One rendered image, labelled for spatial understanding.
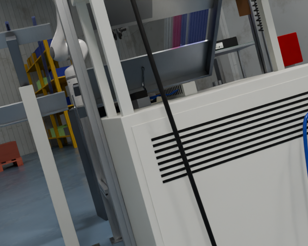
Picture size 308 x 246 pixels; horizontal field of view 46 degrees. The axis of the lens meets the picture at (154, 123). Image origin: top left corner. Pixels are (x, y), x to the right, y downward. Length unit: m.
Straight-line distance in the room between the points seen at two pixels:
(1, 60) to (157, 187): 10.68
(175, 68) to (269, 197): 1.02
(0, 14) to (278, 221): 11.18
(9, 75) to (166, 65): 9.73
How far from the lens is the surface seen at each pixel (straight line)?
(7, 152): 8.03
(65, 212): 1.73
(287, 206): 1.11
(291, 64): 2.03
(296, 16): 7.01
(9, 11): 11.88
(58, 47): 2.26
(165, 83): 1.91
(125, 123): 0.91
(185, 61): 1.91
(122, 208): 1.36
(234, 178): 1.01
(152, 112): 0.92
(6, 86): 11.36
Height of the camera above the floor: 0.65
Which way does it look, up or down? 4 degrees down
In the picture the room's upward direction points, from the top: 15 degrees counter-clockwise
